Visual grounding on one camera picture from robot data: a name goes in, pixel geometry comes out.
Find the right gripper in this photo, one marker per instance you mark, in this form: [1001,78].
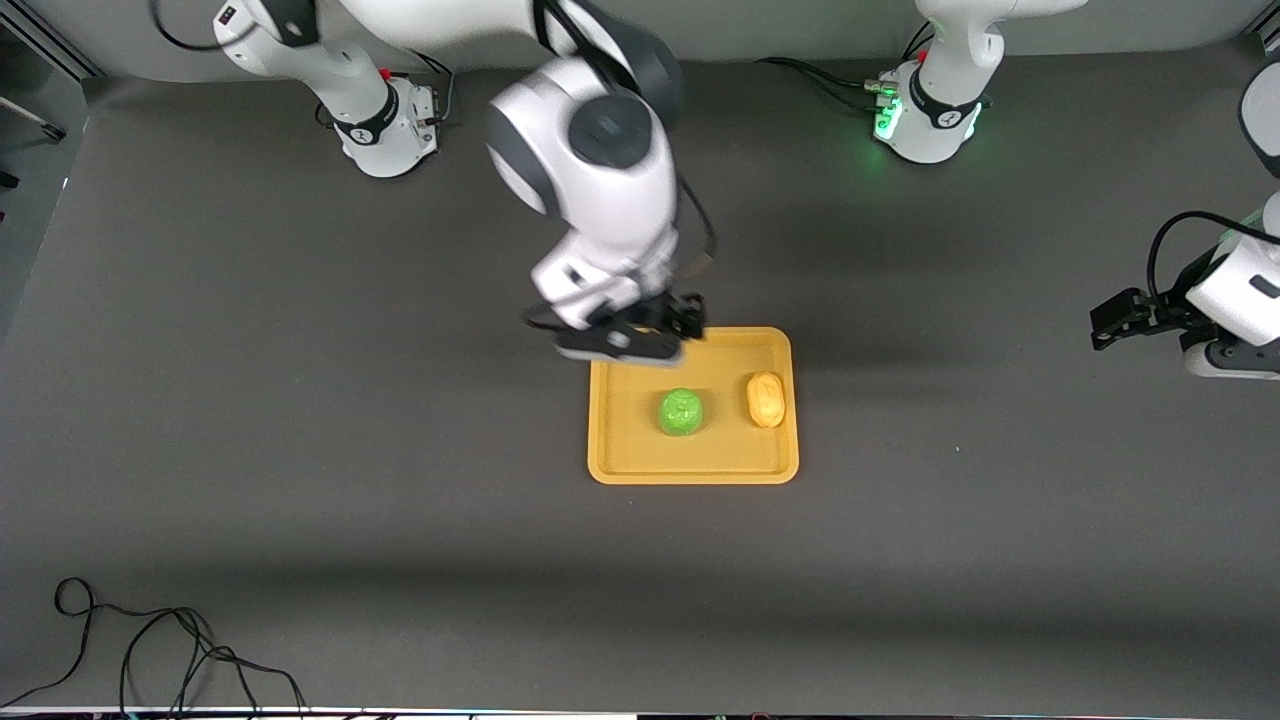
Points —
[678,314]

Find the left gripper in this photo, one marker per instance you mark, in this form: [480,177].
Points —
[1163,312]

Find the green apple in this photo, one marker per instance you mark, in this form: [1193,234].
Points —
[682,412]

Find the yellow potato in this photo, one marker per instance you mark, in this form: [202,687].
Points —
[766,400]

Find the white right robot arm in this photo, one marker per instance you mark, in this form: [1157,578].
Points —
[600,170]

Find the yellow plastic tray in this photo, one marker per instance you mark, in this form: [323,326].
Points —
[720,455]

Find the dark grey table cloth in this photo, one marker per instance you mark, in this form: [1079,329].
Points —
[640,600]

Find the aluminium frame rail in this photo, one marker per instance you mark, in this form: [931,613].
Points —
[60,50]
[1270,38]

